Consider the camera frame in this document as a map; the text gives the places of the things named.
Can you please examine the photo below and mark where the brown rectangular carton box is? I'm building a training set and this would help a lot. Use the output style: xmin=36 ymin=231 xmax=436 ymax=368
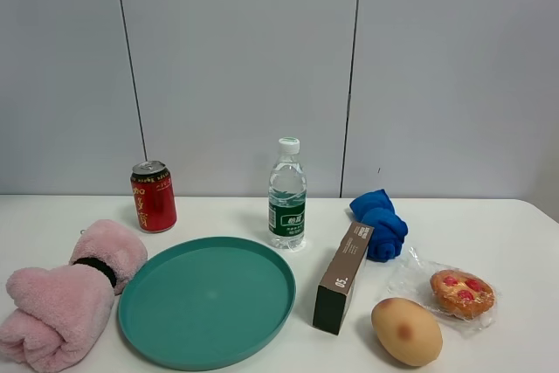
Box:
xmin=312 ymin=222 xmax=374 ymax=335

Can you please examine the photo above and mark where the clear water bottle green label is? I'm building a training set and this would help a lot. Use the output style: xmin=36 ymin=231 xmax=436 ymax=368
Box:
xmin=268 ymin=137 xmax=307 ymax=251

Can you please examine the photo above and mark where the blue rolled cloth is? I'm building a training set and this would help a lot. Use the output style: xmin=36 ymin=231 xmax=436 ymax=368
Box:
xmin=349 ymin=190 xmax=408 ymax=263

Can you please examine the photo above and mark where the red soda can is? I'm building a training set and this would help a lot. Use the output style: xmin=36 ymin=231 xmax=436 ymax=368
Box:
xmin=130 ymin=161 xmax=177 ymax=233

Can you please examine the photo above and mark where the teal round plastic plate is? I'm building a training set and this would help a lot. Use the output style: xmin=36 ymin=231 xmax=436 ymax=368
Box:
xmin=117 ymin=237 xmax=296 ymax=371

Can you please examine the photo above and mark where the beige egg-shaped bread bun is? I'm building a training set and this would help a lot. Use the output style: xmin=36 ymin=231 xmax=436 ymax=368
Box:
xmin=371 ymin=297 xmax=443 ymax=367

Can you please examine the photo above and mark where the wrapped cherry pastry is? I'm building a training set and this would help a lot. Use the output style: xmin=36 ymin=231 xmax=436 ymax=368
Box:
xmin=384 ymin=247 xmax=499 ymax=336

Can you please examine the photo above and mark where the pink fluffy rolled towel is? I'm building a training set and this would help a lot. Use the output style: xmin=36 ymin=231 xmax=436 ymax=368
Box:
xmin=1 ymin=219 xmax=148 ymax=372

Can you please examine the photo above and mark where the black hair tie band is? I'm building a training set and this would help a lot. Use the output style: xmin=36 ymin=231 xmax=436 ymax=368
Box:
xmin=72 ymin=257 xmax=117 ymax=288

